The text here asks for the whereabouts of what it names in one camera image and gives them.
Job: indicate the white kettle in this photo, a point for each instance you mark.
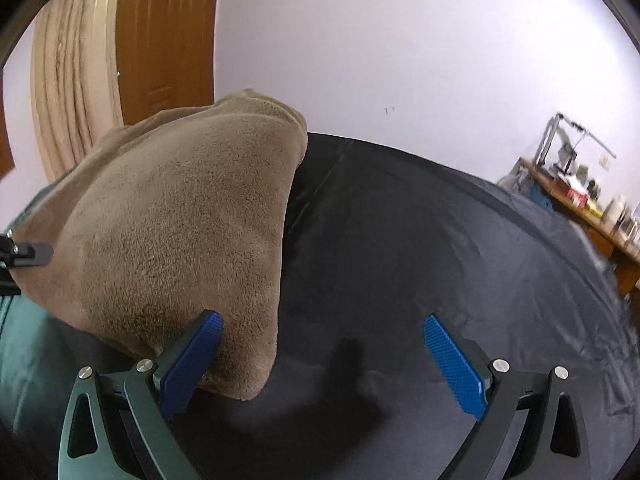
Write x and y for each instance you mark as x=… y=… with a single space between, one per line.
x=615 y=209

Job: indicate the grey plastic bag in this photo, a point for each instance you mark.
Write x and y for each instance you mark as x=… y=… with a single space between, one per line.
x=510 y=180

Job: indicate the blue cloth bundle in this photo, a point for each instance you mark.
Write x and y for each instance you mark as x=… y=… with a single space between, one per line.
x=541 y=197

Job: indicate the brown wooden door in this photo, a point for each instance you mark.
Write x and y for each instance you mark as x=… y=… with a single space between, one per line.
x=165 y=35

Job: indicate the clear plastic container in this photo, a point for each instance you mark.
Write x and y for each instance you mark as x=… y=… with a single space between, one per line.
x=631 y=227

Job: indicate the beige curtain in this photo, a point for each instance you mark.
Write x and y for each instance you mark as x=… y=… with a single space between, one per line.
x=70 y=85

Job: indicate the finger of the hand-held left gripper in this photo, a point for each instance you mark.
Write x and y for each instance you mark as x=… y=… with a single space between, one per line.
x=32 y=254

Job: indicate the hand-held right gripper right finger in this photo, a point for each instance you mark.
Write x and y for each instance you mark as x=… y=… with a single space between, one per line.
x=452 y=365

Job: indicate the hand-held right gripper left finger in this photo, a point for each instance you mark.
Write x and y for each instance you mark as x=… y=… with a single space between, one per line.
x=192 y=360

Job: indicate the yellow packet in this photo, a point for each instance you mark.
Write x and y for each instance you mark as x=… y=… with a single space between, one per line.
x=592 y=207

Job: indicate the white wall socket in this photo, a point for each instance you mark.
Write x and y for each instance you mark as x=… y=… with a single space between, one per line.
x=605 y=161

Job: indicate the brown fleece garment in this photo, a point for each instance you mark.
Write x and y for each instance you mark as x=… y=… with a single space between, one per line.
x=175 y=235

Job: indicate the wooden desk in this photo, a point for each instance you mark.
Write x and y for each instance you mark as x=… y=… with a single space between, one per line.
x=605 y=240

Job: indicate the bed with dark sheet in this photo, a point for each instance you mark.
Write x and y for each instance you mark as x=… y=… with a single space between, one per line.
x=425 y=240

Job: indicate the red box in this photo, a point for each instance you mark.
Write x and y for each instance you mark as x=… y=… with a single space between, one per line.
x=577 y=195

